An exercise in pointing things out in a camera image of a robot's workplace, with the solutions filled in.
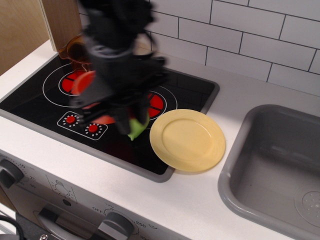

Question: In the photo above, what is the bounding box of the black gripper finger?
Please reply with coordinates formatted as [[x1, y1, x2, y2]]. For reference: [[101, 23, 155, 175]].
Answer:
[[113, 109, 131, 135], [131, 93, 150, 125]]

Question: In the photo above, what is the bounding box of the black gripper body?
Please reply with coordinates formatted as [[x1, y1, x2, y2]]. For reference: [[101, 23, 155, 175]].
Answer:
[[72, 46, 168, 122]]

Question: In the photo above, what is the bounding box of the red plastic cup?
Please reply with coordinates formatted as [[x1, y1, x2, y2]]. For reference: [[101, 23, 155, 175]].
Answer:
[[72, 70, 116, 125]]

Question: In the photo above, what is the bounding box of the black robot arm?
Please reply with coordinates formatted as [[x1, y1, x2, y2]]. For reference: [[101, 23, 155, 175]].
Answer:
[[71, 0, 168, 139]]

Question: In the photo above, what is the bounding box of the yellow plastic plate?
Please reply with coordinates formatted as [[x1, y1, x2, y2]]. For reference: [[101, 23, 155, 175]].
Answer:
[[149, 109, 226, 172]]

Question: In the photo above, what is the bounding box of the green plastic pear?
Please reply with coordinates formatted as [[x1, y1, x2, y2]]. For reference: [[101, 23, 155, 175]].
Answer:
[[127, 113, 150, 141]]

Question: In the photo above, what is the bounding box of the amber transparent pot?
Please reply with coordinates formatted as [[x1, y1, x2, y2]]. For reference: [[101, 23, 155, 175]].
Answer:
[[58, 34, 93, 72]]

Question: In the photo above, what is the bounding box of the black toy stovetop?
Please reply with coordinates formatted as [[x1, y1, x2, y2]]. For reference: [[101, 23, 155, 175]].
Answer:
[[0, 57, 220, 183]]

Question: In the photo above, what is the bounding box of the grey right oven knob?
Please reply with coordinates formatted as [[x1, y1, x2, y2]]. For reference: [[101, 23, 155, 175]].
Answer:
[[98, 212, 135, 240]]

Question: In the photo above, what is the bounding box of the grey oven knob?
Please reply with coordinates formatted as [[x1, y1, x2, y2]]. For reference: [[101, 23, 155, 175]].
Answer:
[[98, 212, 135, 240], [0, 159, 24, 189]]

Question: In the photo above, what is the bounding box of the grey left oven knob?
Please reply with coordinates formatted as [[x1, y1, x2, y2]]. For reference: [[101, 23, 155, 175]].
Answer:
[[0, 159, 24, 189]]

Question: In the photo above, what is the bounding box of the grey sink basin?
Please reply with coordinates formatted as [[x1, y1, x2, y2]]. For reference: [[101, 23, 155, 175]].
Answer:
[[218, 104, 320, 240]]

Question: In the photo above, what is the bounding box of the grey oven door handle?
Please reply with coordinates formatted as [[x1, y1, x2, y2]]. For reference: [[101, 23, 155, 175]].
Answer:
[[33, 205, 104, 240]]

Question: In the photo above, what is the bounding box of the black cable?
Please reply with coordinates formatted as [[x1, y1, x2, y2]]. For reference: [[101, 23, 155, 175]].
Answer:
[[0, 214, 26, 240]]

